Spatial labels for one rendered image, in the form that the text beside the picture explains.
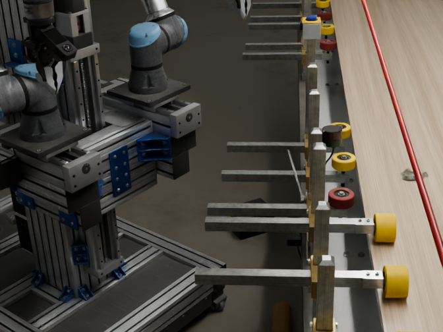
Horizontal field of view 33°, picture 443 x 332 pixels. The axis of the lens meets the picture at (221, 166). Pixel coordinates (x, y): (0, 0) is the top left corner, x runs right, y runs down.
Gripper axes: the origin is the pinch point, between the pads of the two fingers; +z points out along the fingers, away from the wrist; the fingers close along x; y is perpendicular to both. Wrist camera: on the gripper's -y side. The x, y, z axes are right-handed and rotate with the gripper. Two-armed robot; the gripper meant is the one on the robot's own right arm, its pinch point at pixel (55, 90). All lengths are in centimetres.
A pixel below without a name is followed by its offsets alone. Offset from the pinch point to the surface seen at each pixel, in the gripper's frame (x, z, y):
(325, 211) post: -16, 19, -76
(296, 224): -30, 36, -59
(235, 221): -21, 36, -45
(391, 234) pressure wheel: -42, 37, -82
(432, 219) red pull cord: 54, -33, -132
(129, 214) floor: -115, 132, 105
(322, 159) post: -36, 18, -62
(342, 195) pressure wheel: -59, 41, -56
